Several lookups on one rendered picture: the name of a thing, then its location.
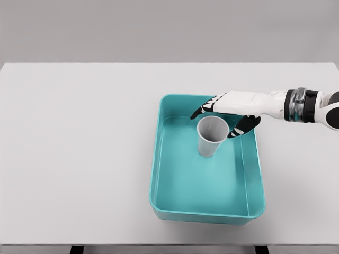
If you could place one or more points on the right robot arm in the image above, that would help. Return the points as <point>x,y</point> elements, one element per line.
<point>299,105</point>

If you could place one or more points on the grey paper cup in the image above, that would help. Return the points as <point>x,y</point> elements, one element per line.
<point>209,143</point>

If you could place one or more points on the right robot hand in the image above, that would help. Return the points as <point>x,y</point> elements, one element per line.
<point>235,103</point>

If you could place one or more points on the teal plastic basket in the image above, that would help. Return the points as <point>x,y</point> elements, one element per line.
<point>204,182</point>

